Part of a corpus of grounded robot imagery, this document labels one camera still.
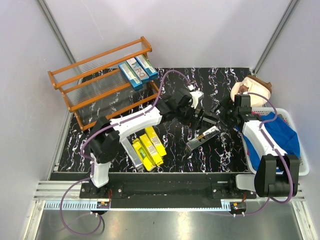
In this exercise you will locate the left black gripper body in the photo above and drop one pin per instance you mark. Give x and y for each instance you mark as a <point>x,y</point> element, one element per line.
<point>185,114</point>

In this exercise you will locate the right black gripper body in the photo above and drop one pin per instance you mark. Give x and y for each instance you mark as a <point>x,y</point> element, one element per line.
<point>229,111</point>

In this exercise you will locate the silver black toothpaste box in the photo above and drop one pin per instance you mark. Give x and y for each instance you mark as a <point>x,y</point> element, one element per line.
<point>202,138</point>

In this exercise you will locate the blue toothpaste box with label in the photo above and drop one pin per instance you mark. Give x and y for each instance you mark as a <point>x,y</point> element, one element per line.
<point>135,82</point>

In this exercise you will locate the blue toothpaste box plain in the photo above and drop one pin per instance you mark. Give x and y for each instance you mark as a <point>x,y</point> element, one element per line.
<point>138,70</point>

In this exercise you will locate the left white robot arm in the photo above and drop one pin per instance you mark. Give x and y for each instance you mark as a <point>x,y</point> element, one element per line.
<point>107,134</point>

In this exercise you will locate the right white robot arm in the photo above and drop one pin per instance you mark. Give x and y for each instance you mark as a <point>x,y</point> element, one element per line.
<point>277,175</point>

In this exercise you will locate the orange wooden shelf rack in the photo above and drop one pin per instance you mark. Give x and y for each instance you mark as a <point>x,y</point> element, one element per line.
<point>95,87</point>

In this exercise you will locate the yellow toothpaste box right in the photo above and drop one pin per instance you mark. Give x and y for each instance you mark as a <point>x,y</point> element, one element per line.
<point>151,133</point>

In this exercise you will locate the yellow toothpaste box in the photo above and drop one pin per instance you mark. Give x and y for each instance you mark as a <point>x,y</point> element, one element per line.
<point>151,150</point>
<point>151,133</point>
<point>143,155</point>

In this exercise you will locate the blue cloth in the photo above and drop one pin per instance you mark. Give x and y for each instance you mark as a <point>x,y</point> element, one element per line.
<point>282,134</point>

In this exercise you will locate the yellow toothpaste box middle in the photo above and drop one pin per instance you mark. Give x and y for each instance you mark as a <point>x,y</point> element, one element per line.
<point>151,150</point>

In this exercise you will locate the silver toothpaste box angled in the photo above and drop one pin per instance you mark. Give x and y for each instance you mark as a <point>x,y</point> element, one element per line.
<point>132,154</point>

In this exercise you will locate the yellow toothpaste box left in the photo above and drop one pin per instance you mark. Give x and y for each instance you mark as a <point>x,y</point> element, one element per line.
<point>143,155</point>

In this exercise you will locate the white plastic basket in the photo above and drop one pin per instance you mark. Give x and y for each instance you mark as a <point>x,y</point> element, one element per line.
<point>304,168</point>

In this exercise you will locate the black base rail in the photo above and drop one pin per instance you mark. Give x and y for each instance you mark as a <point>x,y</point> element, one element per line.
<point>166,191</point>

